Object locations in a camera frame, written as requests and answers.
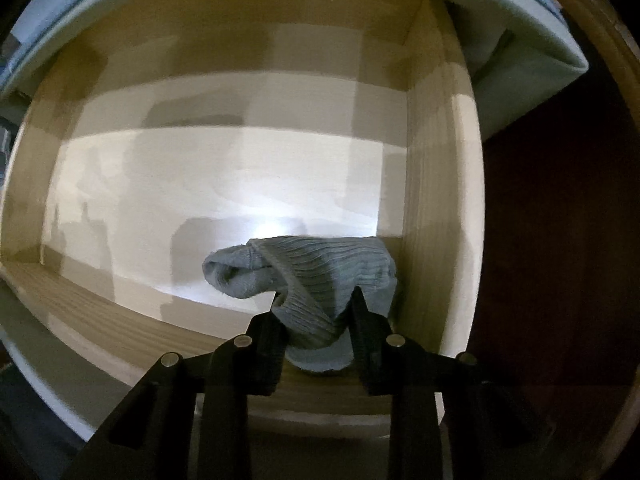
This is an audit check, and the grey ribbed sock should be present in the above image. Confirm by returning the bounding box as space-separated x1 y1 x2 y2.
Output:
202 236 397 374

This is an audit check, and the wooden drawer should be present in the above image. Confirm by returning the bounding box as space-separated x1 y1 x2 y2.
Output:
1 0 485 439

